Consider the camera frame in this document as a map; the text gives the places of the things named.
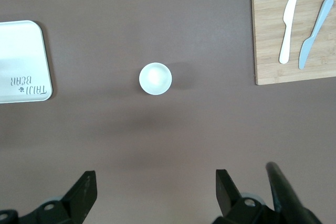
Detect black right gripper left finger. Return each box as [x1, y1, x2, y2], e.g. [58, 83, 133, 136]
[18, 170, 98, 224]

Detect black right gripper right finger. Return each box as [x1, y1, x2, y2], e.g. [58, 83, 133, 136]
[212, 168, 274, 224]

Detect white plastic cup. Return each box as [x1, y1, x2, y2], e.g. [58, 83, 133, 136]
[139, 62, 173, 95]

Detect cream bear print tray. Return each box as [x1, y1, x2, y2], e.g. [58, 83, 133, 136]
[0, 19, 53, 104]

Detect bamboo cutting board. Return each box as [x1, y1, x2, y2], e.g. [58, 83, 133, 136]
[251, 0, 336, 86]

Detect white plastic knife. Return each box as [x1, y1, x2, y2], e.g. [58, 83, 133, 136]
[278, 0, 300, 65]

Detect grey plastic knife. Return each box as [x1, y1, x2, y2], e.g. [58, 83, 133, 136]
[298, 0, 335, 70]

